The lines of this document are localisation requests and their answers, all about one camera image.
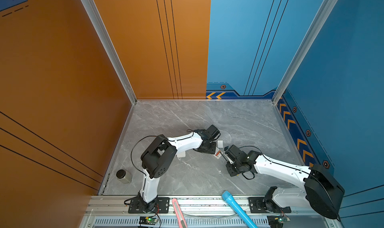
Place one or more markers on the white remote with back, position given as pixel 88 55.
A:
pixel 218 154

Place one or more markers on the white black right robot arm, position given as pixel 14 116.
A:
pixel 314 187

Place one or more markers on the right green circuit board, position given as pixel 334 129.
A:
pixel 277 221

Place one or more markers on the pink utility knife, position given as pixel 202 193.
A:
pixel 180 217

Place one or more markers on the white battery cover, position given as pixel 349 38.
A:
pixel 220 144

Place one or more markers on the left green circuit board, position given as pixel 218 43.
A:
pixel 148 222

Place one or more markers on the aluminium corner post left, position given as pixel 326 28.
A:
pixel 101 30

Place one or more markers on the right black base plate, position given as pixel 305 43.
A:
pixel 255 204

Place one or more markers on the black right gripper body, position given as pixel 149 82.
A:
pixel 233 168

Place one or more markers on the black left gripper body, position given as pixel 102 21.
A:
pixel 211 149

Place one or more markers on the aluminium corner post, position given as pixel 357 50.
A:
pixel 318 22
pixel 101 30

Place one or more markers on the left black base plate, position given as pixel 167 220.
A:
pixel 159 205

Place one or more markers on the white remote control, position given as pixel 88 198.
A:
pixel 181 154

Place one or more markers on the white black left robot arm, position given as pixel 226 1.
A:
pixel 157 158

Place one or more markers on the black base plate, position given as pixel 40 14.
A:
pixel 159 205
pixel 255 204

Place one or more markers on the green circuit board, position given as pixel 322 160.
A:
pixel 148 222
pixel 277 221

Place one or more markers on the aluminium front rail frame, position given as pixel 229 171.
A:
pixel 207 211

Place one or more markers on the blue plastic flashlight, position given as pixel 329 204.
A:
pixel 230 200

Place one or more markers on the aluminium corner post right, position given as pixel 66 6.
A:
pixel 318 22

